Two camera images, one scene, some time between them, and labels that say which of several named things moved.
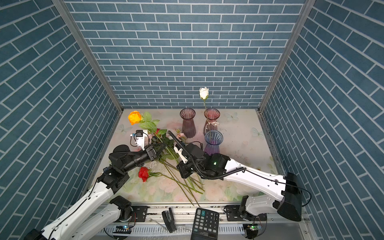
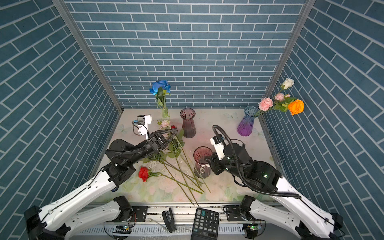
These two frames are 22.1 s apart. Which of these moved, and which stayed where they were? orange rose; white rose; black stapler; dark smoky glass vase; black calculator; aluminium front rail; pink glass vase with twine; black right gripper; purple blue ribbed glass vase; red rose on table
Moved: white rose; pink glass vase with twine; orange rose; purple blue ribbed glass vase; black right gripper
Stayed: aluminium front rail; black calculator; black stapler; dark smoky glass vase; red rose on table
